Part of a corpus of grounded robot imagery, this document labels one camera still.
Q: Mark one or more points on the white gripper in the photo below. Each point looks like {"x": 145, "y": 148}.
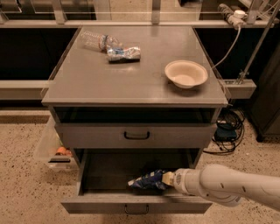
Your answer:
{"x": 180, "y": 179}

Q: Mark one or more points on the blue chip bag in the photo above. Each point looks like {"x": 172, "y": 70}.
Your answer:
{"x": 152, "y": 180}

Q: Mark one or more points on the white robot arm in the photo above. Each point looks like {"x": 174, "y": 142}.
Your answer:
{"x": 225, "y": 186}

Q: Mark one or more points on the open grey lower drawer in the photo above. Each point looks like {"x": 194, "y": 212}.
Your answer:
{"x": 102, "y": 186}

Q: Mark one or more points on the grey drawer cabinet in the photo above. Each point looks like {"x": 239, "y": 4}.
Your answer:
{"x": 89, "y": 89}

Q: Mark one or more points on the closed grey upper drawer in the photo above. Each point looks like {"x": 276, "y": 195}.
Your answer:
{"x": 135, "y": 135}

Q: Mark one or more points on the blue box on floor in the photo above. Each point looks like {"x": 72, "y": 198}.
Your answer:
{"x": 225, "y": 135}

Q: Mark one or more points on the white paper bowl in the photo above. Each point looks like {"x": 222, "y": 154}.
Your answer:
{"x": 186, "y": 74}

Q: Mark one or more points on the orange object in bin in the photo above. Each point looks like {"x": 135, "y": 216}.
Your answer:
{"x": 62, "y": 151}

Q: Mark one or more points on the clear plastic storage bin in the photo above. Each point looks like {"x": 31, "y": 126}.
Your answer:
{"x": 47, "y": 146}

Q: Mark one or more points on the crumpled silver snack wrapper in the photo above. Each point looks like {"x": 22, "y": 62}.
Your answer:
{"x": 116, "y": 54}

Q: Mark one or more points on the clear plastic water bottle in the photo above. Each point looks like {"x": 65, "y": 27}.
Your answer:
{"x": 97, "y": 41}

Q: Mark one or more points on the white power strip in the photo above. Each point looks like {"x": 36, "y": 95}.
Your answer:
{"x": 233, "y": 17}

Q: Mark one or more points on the metal railing frame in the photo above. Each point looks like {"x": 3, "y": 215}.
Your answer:
{"x": 77, "y": 13}

